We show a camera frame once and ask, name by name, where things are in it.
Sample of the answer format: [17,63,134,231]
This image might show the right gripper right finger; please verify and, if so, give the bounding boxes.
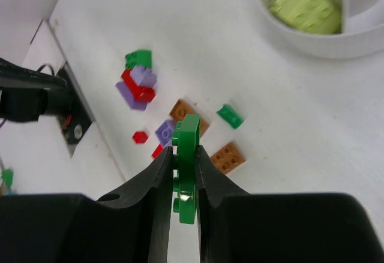
[195,147,383,262]

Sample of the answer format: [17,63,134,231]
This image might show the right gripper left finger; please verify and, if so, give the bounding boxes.
[1,148,173,262]

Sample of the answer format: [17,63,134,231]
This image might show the purple small square lego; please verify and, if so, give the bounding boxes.
[155,119,176,147]

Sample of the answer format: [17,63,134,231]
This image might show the small dark green lego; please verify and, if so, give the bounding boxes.
[217,104,244,130]

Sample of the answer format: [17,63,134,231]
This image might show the purple lego plate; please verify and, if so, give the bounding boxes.
[115,81,147,111]

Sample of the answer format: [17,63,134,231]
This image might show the red arch lego brick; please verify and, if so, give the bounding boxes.
[121,68,156,103]

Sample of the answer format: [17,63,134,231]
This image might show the purple lego brick top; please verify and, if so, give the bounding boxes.
[130,65,157,88]

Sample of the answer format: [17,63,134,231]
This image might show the green square lego brick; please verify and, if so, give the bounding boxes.
[125,49,152,69]

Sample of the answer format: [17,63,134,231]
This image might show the lime lego brick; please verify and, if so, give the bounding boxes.
[280,0,341,35]
[268,0,301,20]

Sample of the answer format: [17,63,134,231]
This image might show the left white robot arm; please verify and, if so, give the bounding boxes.
[1,58,73,123]

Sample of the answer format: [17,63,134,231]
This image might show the brown lego plate right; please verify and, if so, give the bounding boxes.
[210,141,246,174]

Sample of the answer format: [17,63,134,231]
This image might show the brown lego plate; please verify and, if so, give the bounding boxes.
[169,99,209,137]
[210,141,246,174]

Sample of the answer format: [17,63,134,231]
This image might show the red cone lego upper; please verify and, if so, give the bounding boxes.
[151,144,164,159]

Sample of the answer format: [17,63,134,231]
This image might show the small red cube lego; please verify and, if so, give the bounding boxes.
[132,130,149,145]

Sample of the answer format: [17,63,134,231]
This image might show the brown lego plate left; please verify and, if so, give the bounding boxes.
[169,99,209,137]

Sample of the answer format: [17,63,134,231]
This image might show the white round divided container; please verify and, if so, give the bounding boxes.
[257,0,383,59]

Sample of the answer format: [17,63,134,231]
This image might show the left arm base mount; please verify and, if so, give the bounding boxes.
[36,20,95,157]

